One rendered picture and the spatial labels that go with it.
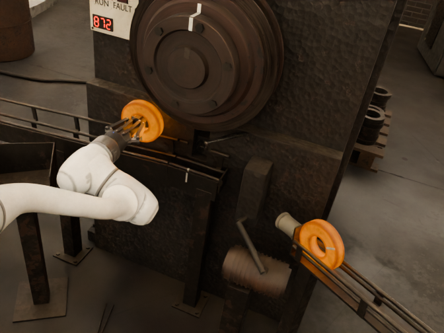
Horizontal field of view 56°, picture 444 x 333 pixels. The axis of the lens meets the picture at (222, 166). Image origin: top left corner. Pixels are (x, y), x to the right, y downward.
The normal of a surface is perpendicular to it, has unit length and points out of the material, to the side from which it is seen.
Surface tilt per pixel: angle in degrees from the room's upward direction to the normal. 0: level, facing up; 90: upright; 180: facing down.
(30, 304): 0
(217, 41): 90
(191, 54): 90
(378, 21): 90
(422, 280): 0
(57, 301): 0
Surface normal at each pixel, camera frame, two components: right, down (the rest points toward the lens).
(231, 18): 0.38, -0.25
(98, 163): 0.53, -0.54
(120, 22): -0.36, 0.50
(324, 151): 0.13, -0.81
